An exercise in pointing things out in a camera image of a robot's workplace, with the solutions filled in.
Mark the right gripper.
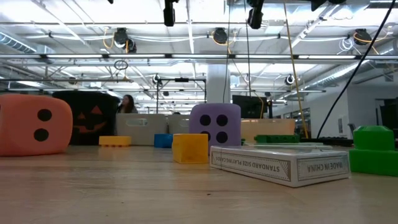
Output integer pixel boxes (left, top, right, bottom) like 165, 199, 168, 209
247, 0, 265, 30

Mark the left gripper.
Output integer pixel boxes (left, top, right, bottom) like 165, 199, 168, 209
163, 0, 176, 27

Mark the yellow toy block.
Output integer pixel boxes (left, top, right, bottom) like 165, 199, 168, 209
172, 133, 209, 165

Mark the orange foam die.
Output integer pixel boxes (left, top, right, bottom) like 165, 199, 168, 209
0, 94, 74, 157

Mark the black monitor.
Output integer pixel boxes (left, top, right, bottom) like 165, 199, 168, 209
232, 95, 269, 119

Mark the person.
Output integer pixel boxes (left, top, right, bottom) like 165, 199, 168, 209
116, 94, 139, 114

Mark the grey plastic bin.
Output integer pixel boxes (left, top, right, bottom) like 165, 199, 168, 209
167, 114, 191, 135
115, 113, 169, 146

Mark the orange plastic bin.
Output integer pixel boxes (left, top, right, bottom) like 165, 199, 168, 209
241, 118, 296, 144

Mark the purple foam die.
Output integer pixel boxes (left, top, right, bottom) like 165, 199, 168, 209
188, 103, 242, 147

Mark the black jack-o-lantern bucket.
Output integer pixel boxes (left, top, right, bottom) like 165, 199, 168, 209
52, 90, 121, 146

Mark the blue stepped toy block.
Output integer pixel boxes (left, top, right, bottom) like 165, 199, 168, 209
154, 133, 174, 149

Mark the teal framed card deck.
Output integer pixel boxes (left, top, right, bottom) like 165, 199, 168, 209
243, 142, 334, 151

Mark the orange flat toy brick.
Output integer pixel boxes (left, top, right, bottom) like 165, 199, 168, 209
98, 135, 132, 147

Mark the white playing card deck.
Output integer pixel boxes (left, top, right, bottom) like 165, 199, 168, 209
210, 144, 351, 189

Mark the green two-stud toy block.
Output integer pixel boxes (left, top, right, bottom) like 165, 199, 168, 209
348, 125, 398, 177

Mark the black metal rig frame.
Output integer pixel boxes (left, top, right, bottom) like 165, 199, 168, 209
155, 77, 208, 114

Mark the yellow cable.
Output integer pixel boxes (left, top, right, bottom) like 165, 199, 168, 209
282, 2, 310, 139

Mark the long ceiling light rail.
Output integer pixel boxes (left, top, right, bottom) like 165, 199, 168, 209
0, 53, 398, 60

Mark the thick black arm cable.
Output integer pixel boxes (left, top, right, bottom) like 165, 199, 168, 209
315, 0, 396, 139

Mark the silver ventilation duct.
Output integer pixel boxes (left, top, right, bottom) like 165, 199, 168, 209
0, 30, 57, 55

